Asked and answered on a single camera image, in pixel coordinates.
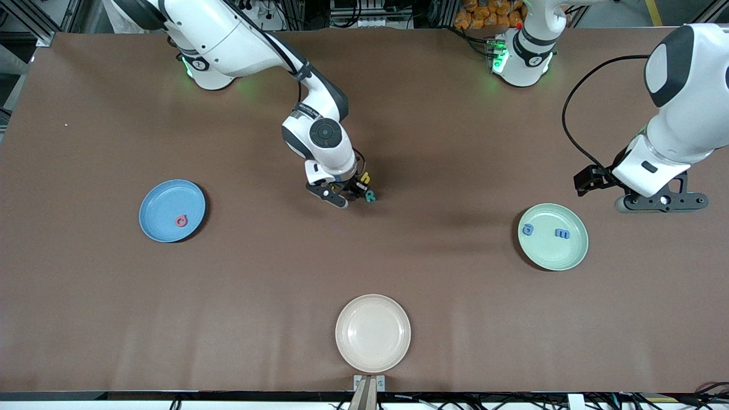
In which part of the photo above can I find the green plate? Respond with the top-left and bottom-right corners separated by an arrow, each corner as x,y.
517,203 -> 589,272

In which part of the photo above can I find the beige plate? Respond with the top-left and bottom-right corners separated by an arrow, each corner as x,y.
335,294 -> 412,374

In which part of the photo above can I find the blue plate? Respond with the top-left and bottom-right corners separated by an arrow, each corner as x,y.
138,179 -> 206,243

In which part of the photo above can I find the white power strip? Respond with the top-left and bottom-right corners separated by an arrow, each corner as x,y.
234,0 -> 285,32

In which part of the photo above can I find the pile of orange bags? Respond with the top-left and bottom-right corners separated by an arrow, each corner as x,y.
454,0 -> 526,31

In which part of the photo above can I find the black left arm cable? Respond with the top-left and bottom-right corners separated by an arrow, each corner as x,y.
562,54 -> 651,169

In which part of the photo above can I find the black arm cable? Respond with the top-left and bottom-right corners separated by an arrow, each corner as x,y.
562,54 -> 651,169
225,0 -> 365,171

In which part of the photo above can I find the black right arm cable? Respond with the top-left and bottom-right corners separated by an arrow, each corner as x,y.
225,0 -> 365,171

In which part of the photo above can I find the aluminium frame profile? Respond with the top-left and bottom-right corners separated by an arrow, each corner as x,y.
0,0 -> 80,47
692,0 -> 729,26

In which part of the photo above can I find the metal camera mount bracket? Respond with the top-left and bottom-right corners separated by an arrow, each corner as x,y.
349,374 -> 386,410

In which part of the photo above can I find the black cable below table edge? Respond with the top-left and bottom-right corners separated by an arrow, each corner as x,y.
692,380 -> 729,408

